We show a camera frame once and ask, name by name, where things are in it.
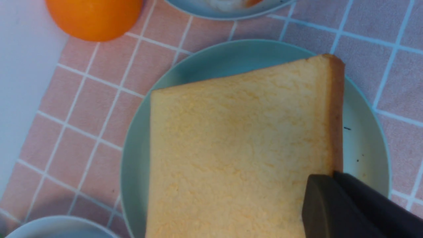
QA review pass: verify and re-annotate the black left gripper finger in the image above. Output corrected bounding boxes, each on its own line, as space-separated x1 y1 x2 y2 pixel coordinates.
302 172 423 238

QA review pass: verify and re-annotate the fried egg right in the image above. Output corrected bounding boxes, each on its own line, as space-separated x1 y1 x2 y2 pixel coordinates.
205 0 262 12

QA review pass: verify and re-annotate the grey egg plate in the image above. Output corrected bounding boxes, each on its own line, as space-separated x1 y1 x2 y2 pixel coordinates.
166 0 295 21

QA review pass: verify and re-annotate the pink checked tablecloth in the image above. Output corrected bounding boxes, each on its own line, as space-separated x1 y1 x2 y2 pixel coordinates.
1 0 422 237

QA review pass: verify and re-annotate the pale blue bread plate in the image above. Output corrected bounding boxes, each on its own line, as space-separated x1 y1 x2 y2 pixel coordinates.
6 215 119 238

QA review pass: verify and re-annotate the orange fruit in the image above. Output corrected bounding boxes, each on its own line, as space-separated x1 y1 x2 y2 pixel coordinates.
45 0 143 42

